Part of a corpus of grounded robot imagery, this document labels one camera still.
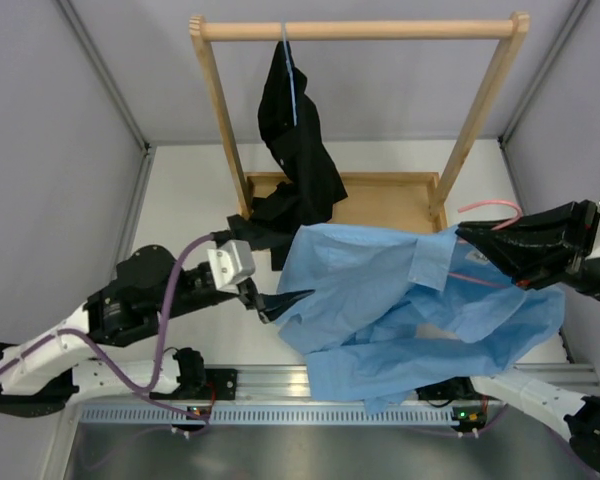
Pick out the light blue shirt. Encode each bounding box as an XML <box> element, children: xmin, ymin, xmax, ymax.
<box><xmin>278</xmin><ymin>224</ymin><xmax>565</xmax><ymax>414</ymax></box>

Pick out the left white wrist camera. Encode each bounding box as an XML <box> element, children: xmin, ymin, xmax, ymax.
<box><xmin>207</xmin><ymin>240</ymin><xmax>256</xmax><ymax>293</ymax></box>

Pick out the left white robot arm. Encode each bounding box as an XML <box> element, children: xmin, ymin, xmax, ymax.
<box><xmin>0</xmin><ymin>237</ymin><xmax>311</xmax><ymax>418</ymax></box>

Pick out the black shirt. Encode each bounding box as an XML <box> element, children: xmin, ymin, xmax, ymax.
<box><xmin>228</xmin><ymin>41</ymin><xmax>348</xmax><ymax>271</ymax></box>

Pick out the wooden clothes rack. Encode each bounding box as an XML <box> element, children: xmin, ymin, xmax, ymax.
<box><xmin>189</xmin><ymin>12</ymin><xmax>531</xmax><ymax>233</ymax></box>

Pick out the pink wire hanger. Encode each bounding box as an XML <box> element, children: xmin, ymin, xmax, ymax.
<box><xmin>450</xmin><ymin>199</ymin><xmax>523</xmax><ymax>289</ymax></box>

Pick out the blue wire hanger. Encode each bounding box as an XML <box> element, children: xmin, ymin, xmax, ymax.
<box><xmin>281</xmin><ymin>21</ymin><xmax>298</xmax><ymax>127</ymax></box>

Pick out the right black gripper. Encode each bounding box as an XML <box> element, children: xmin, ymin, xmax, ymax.
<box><xmin>455</xmin><ymin>199</ymin><xmax>600</xmax><ymax>311</ymax></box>

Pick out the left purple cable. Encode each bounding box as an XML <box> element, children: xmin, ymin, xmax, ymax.
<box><xmin>0</xmin><ymin>229</ymin><xmax>236</xmax><ymax>437</ymax></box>

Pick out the slotted cable duct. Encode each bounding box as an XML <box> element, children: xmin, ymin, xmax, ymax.
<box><xmin>80</xmin><ymin>403</ymin><xmax>486</xmax><ymax>429</ymax></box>

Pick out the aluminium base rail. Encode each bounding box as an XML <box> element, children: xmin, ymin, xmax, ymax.
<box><xmin>59</xmin><ymin>363</ymin><xmax>600</xmax><ymax>401</ymax></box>

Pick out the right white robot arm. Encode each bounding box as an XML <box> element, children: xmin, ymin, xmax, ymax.
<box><xmin>417</xmin><ymin>200</ymin><xmax>600</xmax><ymax>474</ymax></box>

